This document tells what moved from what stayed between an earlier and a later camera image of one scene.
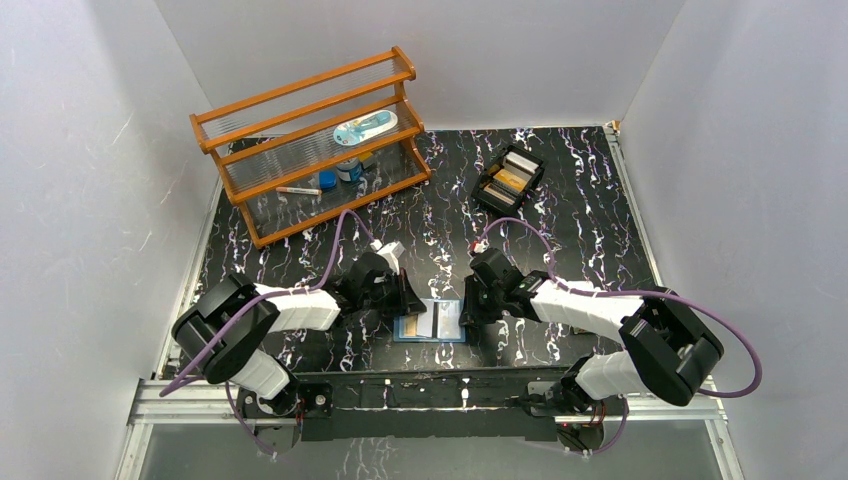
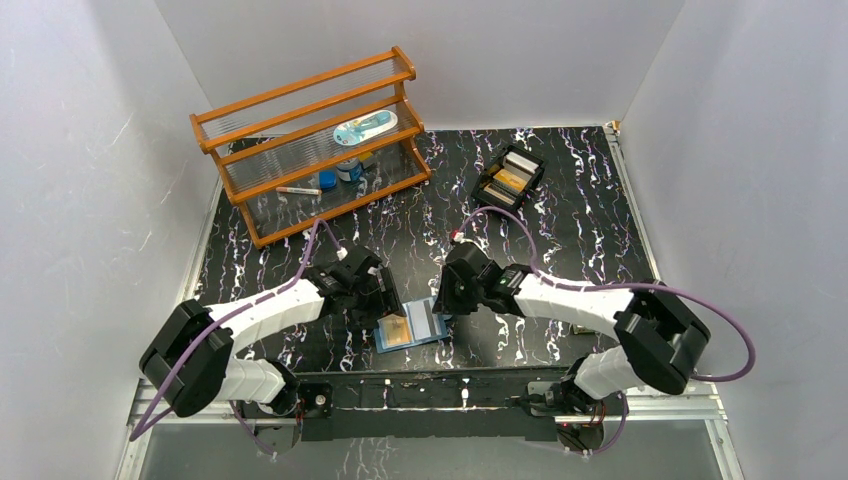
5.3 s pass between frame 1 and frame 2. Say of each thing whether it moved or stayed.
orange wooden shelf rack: stayed
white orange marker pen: stayed
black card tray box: stayed
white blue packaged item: stayed
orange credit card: moved
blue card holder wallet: moved
